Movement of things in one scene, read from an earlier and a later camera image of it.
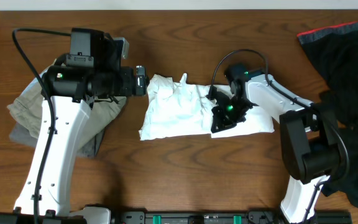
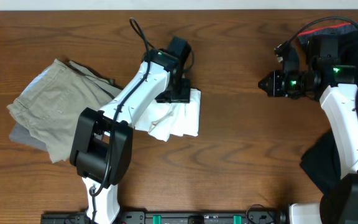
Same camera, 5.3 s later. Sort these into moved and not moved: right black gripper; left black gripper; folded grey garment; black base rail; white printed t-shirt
Moved: right black gripper; white printed t-shirt; left black gripper
Not moved: folded grey garment; black base rail
